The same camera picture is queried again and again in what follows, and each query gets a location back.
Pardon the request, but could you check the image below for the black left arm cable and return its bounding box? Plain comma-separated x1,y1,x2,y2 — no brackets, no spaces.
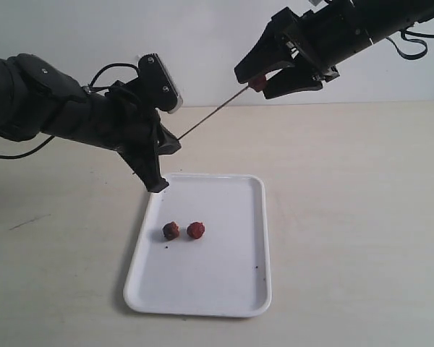
0,133,55,160

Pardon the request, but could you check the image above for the white rectangular plastic tray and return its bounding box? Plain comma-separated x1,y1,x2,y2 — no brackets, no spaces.
123,173,272,318

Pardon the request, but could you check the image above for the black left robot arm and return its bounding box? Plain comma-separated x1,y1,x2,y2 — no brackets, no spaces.
0,53,182,193

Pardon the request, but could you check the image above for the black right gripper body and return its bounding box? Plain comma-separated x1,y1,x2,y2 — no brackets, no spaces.
270,3,373,82

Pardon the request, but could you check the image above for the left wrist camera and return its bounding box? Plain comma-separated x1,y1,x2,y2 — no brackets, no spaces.
138,53,183,114

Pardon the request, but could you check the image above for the thin metal skewer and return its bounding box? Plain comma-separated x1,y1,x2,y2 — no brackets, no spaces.
178,85,250,141

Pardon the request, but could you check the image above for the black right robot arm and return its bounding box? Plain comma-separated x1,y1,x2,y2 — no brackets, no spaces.
234,1,434,100

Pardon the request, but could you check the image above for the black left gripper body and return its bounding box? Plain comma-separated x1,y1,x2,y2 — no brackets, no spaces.
82,84,161,155

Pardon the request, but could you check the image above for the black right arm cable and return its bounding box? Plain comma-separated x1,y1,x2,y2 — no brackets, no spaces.
386,21,434,61

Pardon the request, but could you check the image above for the dark red berry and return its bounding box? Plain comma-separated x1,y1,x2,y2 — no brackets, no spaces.
162,221,180,241

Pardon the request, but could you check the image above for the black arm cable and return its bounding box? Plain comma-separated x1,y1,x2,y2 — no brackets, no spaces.
386,21,434,61
0,133,55,160

